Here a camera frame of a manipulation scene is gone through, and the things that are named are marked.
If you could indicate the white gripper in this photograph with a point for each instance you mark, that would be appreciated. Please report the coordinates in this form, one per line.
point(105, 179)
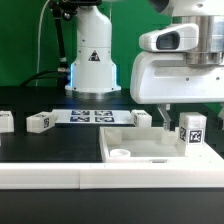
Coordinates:
point(161, 73)

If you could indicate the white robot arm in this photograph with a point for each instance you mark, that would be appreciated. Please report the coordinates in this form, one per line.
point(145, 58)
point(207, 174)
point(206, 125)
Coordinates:
point(93, 73)

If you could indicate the white sheet with tags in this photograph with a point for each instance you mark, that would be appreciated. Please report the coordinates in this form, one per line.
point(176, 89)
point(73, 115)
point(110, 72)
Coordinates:
point(78, 116)

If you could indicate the white U-shaped obstacle fence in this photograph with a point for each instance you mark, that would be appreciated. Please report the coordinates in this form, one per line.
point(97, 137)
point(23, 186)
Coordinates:
point(204, 172)

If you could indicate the white square tabletop part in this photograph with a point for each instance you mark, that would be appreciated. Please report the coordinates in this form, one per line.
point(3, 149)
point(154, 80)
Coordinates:
point(146, 145)

